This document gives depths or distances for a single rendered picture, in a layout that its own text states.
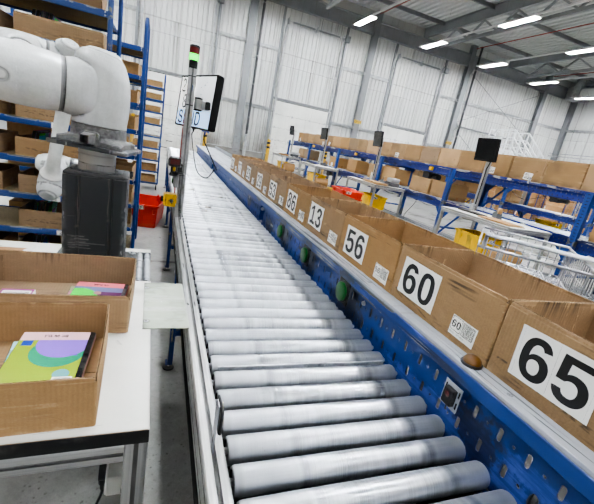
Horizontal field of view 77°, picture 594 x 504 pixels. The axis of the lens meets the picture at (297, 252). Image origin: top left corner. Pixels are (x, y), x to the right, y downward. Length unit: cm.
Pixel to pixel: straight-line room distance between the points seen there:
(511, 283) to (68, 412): 114
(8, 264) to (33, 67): 54
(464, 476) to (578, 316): 47
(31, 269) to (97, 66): 61
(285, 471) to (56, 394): 40
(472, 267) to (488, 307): 44
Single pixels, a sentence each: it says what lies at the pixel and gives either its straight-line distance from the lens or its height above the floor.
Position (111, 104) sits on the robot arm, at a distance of 130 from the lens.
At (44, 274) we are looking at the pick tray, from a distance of 131.
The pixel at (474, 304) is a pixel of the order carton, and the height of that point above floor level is 100.
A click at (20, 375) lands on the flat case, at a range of 85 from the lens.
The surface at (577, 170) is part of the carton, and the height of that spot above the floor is 163.
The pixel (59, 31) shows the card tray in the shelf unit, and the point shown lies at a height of 160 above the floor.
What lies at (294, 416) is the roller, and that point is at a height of 74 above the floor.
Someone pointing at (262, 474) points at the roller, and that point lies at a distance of 72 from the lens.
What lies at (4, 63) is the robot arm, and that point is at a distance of 129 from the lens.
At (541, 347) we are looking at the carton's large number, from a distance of 87.
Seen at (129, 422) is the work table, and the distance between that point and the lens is 79.
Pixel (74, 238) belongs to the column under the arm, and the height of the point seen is 87.
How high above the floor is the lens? 128
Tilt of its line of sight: 16 degrees down
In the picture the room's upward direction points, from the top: 11 degrees clockwise
